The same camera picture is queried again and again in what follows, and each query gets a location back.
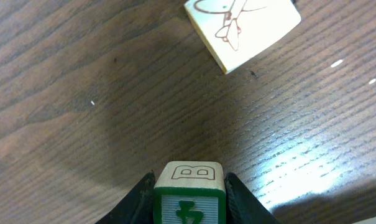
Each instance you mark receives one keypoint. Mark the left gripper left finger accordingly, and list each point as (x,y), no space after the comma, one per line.
(136,207)

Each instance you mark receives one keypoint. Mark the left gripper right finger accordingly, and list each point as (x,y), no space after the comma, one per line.
(242,207)

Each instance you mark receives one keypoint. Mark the white airplane picture block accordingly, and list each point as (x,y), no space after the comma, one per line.
(235,31)

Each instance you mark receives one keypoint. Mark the green number 5 block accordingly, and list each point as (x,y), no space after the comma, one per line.
(190,192)

